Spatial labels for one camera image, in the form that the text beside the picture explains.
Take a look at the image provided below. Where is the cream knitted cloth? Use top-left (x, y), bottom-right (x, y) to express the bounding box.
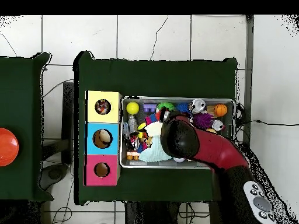
top-left (144, 121), bottom-right (164, 138)

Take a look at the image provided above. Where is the mint green cloth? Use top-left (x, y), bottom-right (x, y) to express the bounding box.
top-left (139, 139), bottom-right (174, 163)

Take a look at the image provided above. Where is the white colourful patterned cloth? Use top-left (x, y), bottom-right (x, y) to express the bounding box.
top-left (95, 99), bottom-right (111, 115)

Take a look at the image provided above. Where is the silver mesh bin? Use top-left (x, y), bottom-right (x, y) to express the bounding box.
top-left (119, 96), bottom-right (236, 170)

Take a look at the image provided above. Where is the wooden box with three holes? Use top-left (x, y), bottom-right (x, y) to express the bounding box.
top-left (84, 90), bottom-right (122, 187)

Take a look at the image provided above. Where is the purple toy block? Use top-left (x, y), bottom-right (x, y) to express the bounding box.
top-left (142, 104), bottom-right (157, 113)

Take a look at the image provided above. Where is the yellow ball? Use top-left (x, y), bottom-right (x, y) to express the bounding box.
top-left (125, 101), bottom-right (140, 116)

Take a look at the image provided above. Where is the green spiky ball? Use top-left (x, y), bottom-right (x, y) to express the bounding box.
top-left (157, 101), bottom-right (176, 112)

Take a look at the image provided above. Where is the blue spiky ball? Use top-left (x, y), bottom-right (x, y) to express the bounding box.
top-left (175, 102), bottom-right (193, 114)

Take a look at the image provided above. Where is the dark green table cloth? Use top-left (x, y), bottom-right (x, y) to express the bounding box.
top-left (73, 51), bottom-right (238, 206)
top-left (0, 52), bottom-right (54, 202)

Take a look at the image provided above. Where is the purple spiky toy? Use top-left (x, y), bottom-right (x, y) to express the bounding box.
top-left (192, 112), bottom-right (214, 130)

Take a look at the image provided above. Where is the orange basketball toy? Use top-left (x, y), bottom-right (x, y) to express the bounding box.
top-left (213, 103), bottom-right (228, 117)

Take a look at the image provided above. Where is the orange bowl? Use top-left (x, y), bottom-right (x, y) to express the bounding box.
top-left (0, 127), bottom-right (20, 167)

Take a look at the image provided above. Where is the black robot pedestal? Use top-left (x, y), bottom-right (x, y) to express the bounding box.
top-left (124, 201), bottom-right (180, 224)

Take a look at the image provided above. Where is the thin black cable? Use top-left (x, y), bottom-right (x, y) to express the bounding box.
top-left (235, 119), bottom-right (299, 127)

